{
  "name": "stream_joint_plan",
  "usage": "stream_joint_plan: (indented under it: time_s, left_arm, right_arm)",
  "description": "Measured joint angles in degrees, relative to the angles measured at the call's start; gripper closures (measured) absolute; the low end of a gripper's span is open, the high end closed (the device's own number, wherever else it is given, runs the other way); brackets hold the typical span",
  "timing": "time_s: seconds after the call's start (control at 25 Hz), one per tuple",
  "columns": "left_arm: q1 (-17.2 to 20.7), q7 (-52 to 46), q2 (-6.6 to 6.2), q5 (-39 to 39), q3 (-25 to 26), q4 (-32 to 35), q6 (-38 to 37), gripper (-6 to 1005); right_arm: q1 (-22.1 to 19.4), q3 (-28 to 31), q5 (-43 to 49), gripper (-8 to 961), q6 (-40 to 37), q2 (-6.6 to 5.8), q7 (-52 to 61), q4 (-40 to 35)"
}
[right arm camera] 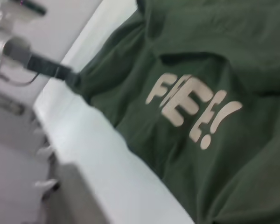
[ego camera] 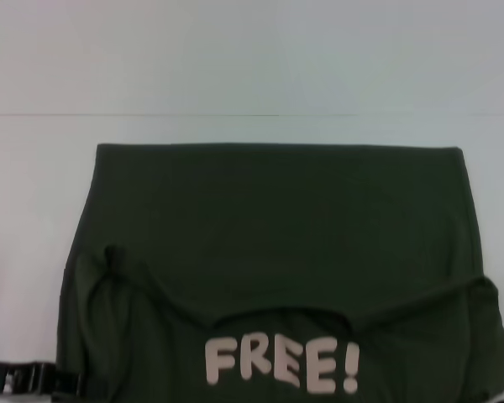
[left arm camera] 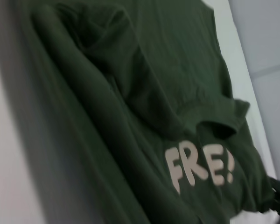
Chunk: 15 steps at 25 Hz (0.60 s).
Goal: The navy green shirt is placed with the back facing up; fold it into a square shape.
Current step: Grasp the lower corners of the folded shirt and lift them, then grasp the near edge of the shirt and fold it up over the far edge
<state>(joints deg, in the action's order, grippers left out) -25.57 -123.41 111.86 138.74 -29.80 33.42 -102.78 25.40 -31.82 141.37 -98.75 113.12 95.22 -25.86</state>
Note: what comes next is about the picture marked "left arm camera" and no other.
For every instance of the dark green t-shirt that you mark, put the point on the dark green t-shirt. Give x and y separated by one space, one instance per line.
130 105

